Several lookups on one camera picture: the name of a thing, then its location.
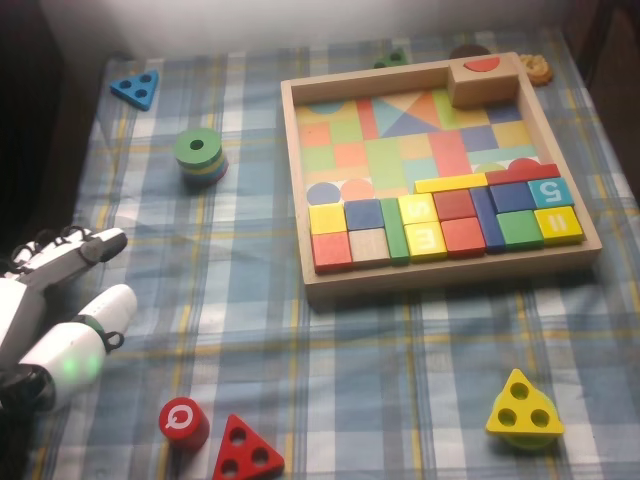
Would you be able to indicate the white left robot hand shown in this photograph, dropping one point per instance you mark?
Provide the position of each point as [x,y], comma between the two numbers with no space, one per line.
[65,350]

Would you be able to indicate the red cylinder block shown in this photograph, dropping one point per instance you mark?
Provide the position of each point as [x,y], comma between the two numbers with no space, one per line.
[182,425]

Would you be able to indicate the red triangle block with holes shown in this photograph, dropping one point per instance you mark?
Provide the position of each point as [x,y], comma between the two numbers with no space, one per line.
[242,452]

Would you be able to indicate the blue triangle block with holes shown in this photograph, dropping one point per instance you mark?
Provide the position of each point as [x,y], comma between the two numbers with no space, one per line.
[137,87]

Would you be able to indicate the green triangle block with holes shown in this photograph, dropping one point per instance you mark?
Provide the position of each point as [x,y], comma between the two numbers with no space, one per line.
[390,61]

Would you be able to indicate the yellow triangle block with holes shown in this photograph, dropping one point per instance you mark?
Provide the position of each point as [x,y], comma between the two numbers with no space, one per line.
[520,406]

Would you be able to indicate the blue plaid table cloth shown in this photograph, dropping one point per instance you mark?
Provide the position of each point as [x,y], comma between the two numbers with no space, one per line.
[350,350]

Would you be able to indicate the plain yellow wooden cube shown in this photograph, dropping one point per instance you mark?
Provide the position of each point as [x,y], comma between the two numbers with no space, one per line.
[328,218]

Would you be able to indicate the natural wood cube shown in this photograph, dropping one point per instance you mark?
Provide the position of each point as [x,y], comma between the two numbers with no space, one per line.
[369,246]

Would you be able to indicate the blue wooden cube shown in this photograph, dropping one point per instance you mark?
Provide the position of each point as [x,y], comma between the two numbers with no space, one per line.
[364,215]
[511,196]

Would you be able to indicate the wooden tray with colourful print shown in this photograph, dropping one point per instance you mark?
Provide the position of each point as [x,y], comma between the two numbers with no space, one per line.
[350,150]

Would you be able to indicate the dark red wooden cube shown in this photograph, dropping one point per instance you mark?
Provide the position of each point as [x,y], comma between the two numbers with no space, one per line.
[454,204]

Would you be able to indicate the green wooden cube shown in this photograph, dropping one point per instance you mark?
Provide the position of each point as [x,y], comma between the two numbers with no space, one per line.
[520,228]

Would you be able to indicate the dark brown round cookie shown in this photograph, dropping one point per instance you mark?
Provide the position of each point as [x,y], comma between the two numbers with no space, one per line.
[467,50]

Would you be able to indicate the tan flower-shaped cookie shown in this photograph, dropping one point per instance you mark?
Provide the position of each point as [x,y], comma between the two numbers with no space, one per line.
[537,70]

